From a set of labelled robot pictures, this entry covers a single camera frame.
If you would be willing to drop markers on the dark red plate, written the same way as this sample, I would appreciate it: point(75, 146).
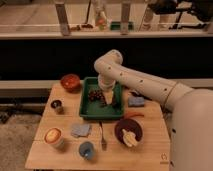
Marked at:
point(129, 125)

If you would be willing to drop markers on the blue cup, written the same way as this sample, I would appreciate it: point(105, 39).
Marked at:
point(86, 150)

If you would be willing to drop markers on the dark grape bunch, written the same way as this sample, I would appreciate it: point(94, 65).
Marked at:
point(95, 95)

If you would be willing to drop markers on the small metal cup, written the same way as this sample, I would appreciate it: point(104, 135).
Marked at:
point(57, 106)

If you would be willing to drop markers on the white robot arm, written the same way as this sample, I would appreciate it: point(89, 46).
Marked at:
point(192, 109)

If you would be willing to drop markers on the orange bowl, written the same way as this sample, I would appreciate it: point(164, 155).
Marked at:
point(70, 82)

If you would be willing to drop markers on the banana on plate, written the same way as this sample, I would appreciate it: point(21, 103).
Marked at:
point(129, 138)

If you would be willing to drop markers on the grey-blue folded cloth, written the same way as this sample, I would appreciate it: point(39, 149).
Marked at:
point(80, 130)

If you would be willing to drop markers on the green plastic tray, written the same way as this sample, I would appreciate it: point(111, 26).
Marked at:
point(93, 110)

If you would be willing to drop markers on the white cup orange inside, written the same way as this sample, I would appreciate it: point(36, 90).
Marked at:
point(54, 138)

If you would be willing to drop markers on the metal fork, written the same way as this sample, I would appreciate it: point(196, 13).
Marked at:
point(103, 141)

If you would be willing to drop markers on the blue sponge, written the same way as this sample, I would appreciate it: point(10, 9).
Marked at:
point(136, 101)

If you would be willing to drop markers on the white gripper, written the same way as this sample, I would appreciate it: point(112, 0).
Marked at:
point(107, 87)

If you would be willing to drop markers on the orange carrot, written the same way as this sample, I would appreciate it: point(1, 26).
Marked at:
point(130, 115)

